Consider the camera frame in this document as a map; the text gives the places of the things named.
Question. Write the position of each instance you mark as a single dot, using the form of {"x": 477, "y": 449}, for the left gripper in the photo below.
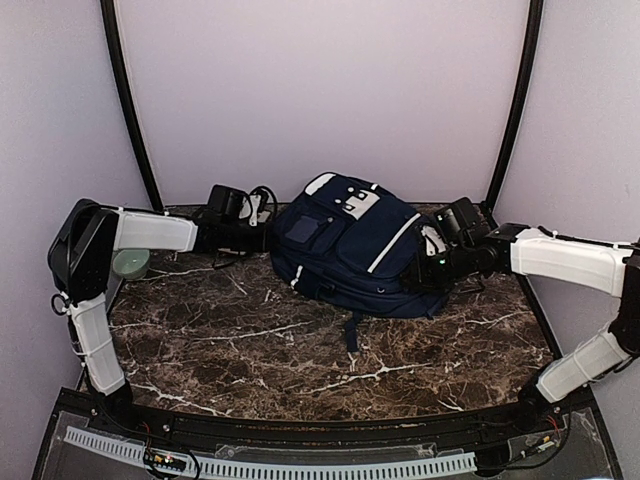
{"x": 259, "y": 243}

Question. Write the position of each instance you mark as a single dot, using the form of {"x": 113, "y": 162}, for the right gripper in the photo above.
{"x": 421, "y": 276}

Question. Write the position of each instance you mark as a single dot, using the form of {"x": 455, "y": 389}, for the navy blue student backpack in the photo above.
{"x": 347, "y": 241}

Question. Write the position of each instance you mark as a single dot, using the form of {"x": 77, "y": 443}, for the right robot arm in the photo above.
{"x": 458, "y": 242}

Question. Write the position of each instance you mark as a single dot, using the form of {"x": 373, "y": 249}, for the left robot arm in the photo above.
{"x": 98, "y": 241}

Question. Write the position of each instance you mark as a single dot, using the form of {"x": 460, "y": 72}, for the pale green ceramic bowl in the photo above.
{"x": 131, "y": 264}

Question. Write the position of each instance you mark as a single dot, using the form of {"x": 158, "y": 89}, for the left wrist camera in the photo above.
{"x": 259, "y": 206}

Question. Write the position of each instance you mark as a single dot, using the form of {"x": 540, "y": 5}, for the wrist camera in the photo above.
{"x": 435, "y": 247}
{"x": 259, "y": 206}

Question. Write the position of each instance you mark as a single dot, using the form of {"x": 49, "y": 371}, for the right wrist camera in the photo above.
{"x": 435, "y": 247}

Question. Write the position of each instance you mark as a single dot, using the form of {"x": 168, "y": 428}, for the grey slotted cable duct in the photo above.
{"x": 243, "y": 462}

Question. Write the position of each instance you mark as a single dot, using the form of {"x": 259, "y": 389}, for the left black frame post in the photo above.
{"x": 120, "y": 74}

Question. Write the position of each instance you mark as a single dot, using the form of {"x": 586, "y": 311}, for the black frame post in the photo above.
{"x": 120, "y": 74}
{"x": 524, "y": 74}

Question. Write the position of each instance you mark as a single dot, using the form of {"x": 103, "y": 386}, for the right black frame post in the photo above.
{"x": 524, "y": 74}

